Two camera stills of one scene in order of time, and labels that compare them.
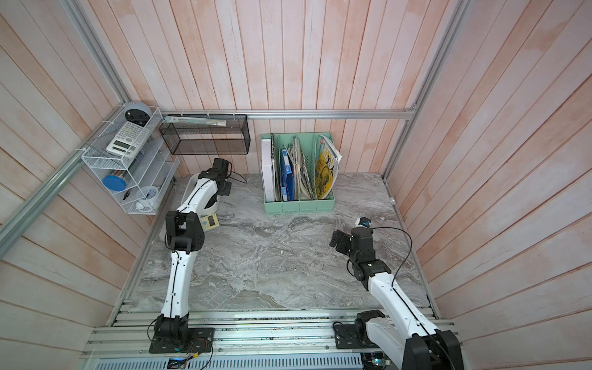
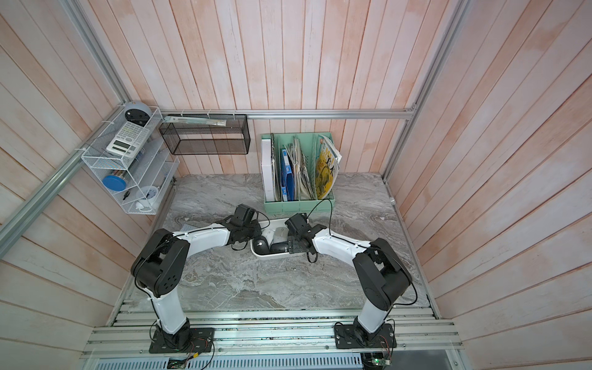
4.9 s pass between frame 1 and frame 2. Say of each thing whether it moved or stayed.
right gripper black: moved
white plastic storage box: moved
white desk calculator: stayed
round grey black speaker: stayed
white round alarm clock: stayed
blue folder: stayed
